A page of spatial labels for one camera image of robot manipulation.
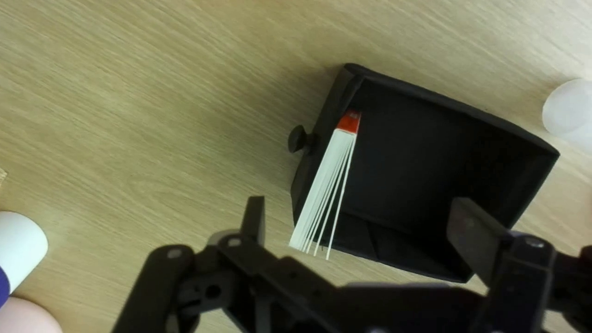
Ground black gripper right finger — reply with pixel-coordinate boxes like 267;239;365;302
446;197;592;333

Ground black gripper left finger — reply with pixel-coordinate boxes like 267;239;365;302
113;195;335;333

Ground red snack box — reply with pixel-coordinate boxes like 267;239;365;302
287;112;363;262

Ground black fabric box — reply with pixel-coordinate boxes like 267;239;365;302
287;64;563;286

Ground pink plant pot mug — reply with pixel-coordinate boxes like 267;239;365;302
0;295;63;333

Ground white cup with blue sleeve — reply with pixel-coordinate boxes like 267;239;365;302
0;212;50;311

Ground white plastic squeeze bottle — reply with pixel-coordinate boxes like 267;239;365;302
541;78;592;154

